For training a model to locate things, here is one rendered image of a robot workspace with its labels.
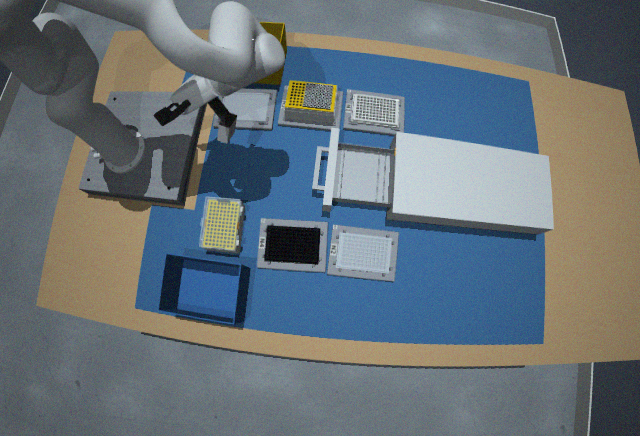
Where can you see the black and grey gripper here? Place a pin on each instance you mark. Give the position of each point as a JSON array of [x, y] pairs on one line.
[[193, 95]]

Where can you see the blue bench mat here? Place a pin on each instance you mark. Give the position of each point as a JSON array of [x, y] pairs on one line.
[[453, 285]]

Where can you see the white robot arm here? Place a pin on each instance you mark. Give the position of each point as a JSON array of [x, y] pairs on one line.
[[43, 58]]

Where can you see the blue open-top bin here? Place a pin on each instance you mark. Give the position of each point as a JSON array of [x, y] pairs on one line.
[[209, 289]]

